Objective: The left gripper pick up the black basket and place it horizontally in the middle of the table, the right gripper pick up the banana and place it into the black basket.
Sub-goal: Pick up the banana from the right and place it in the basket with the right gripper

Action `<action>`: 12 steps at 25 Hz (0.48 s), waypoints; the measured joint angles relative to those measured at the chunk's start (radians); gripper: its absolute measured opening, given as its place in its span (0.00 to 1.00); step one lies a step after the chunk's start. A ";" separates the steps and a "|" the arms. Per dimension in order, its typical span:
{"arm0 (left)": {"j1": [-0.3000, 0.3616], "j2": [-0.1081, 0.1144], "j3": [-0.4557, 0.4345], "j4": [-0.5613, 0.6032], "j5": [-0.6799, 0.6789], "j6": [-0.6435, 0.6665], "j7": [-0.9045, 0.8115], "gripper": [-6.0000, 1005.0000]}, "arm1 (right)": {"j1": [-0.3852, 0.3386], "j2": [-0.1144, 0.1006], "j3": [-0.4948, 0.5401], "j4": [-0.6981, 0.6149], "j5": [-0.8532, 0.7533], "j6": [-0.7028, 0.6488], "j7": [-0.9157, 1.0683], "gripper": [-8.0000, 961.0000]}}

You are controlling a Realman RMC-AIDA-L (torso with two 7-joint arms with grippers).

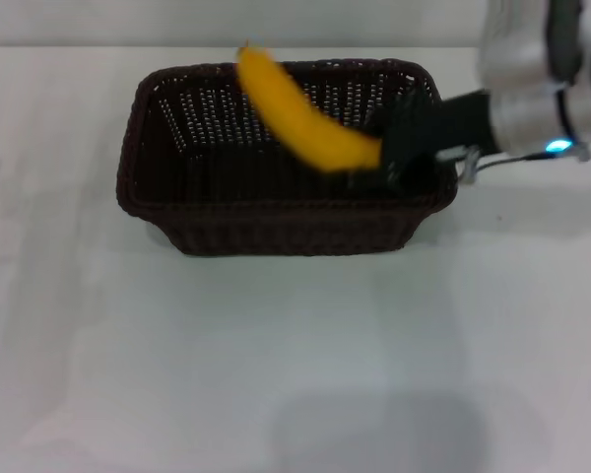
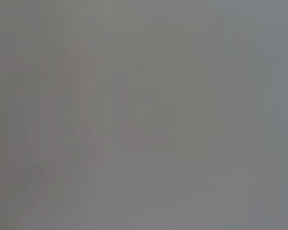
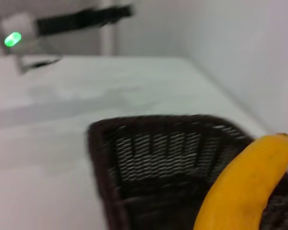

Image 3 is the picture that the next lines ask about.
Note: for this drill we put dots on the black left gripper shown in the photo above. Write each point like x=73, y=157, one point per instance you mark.
x=67, y=22

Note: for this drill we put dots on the black woven basket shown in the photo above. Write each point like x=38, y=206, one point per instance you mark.
x=158, y=155

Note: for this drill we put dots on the yellow banana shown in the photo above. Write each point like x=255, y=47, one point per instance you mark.
x=244, y=182

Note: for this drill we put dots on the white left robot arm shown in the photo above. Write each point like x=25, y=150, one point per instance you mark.
x=16, y=26

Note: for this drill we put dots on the grey metal frame piece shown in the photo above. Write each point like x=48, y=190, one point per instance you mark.
x=33, y=61

